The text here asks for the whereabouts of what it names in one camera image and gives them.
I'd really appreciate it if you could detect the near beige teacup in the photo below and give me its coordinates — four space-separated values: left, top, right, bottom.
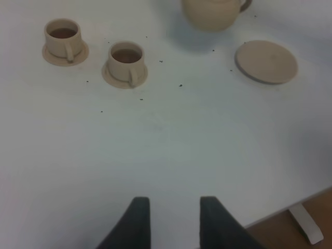
107 41 146 86

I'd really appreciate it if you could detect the beige ceramic teapot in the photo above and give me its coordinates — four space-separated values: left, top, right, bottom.
181 0 253 32

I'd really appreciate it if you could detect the large beige teapot saucer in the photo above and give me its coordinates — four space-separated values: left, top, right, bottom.
234 40 298 85

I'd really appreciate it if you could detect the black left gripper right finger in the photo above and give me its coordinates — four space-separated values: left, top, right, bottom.
199 197 263 248

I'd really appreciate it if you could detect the far beige cup saucer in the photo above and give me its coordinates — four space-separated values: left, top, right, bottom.
42 41 89 67

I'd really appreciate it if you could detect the beige teacup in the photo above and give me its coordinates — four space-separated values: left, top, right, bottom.
107 41 146 86
44 18 83 63

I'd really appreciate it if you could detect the far beige teacup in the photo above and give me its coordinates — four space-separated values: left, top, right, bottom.
44 18 83 63

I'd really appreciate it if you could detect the near beige cup saucer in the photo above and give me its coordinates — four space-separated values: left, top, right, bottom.
101 62 148 89

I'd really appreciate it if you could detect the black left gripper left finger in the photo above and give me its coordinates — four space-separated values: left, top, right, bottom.
97 197 151 249

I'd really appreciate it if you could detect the white table leg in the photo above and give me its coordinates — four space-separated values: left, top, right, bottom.
288 203 324 245

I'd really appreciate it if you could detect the beige cup saucer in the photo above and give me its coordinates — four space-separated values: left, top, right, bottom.
101 62 148 89
42 41 89 67

